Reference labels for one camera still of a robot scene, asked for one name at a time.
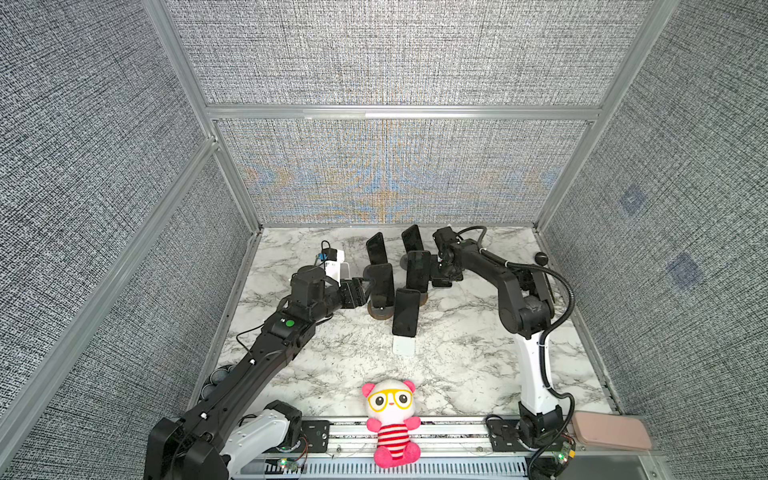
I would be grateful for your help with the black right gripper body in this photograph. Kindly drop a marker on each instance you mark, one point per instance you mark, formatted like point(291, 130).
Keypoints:
point(448, 273)

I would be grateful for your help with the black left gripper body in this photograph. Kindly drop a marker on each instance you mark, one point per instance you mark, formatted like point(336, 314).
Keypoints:
point(347, 301)

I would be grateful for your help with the black front phone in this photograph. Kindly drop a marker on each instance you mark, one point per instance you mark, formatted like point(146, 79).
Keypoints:
point(406, 312)

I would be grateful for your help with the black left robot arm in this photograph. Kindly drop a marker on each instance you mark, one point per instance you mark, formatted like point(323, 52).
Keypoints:
point(209, 441)

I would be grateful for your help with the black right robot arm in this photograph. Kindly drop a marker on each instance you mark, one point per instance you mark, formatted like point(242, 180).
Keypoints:
point(533, 301)

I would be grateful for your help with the black phone right wooden stand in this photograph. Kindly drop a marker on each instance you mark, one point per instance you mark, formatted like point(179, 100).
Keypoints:
point(418, 270)

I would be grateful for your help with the white front phone stand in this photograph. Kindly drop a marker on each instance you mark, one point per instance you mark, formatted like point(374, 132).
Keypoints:
point(404, 346)

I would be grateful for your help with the pink panda plush toy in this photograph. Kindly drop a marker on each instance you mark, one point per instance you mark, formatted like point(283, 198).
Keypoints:
point(390, 406)

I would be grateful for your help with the pink pad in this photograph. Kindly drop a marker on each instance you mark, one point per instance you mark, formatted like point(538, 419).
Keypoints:
point(611, 431)

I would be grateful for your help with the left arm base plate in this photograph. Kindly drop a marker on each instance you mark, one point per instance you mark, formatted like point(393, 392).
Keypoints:
point(311, 436)

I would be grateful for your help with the aluminium front rail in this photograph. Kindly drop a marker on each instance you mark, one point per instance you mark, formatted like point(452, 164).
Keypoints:
point(454, 448)

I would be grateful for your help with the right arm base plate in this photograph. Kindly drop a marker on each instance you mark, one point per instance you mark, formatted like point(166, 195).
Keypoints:
point(503, 434)

